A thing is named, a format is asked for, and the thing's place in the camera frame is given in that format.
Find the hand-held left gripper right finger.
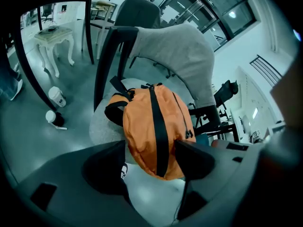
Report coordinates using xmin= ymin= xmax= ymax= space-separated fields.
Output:
xmin=174 ymin=140 xmax=216 ymax=182

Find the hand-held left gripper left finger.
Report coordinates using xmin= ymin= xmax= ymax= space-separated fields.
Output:
xmin=82 ymin=140 xmax=133 ymax=207

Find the orange cloth bag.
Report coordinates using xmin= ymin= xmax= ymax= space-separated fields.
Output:
xmin=104 ymin=76 xmax=197 ymax=181

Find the beige upholstered chair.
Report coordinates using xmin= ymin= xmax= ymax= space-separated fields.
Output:
xmin=89 ymin=24 xmax=222 ymax=148

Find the black mesh office chair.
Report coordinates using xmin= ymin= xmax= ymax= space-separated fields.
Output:
xmin=213 ymin=79 xmax=239 ymax=111

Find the dark grey upholstered chair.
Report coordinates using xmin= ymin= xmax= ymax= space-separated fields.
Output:
xmin=113 ymin=0 xmax=161 ymax=30

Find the black cup with white lid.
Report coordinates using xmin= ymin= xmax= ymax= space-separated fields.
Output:
xmin=45 ymin=110 xmax=68 ymax=130

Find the white paper cup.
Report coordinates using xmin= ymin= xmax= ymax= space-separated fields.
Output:
xmin=48 ymin=86 xmax=67 ymax=108

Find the marble table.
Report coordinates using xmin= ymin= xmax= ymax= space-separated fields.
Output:
xmin=13 ymin=0 xmax=106 ymax=112

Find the wooden stool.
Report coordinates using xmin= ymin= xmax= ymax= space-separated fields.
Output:
xmin=90 ymin=0 xmax=118 ymax=59

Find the white ornate stool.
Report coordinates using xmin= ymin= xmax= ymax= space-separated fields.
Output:
xmin=34 ymin=25 xmax=76 ymax=78

